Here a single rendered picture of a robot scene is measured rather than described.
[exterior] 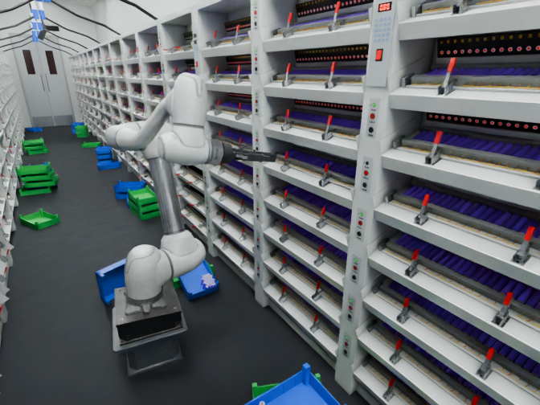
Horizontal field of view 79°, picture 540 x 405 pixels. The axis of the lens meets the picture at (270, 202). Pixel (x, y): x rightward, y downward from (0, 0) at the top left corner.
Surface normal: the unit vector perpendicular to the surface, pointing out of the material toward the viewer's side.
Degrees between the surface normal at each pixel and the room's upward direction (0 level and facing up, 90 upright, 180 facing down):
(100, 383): 0
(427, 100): 109
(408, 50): 90
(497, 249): 19
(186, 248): 68
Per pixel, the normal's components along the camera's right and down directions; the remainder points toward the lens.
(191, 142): 0.57, 0.11
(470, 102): -0.78, 0.50
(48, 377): 0.00, -0.93
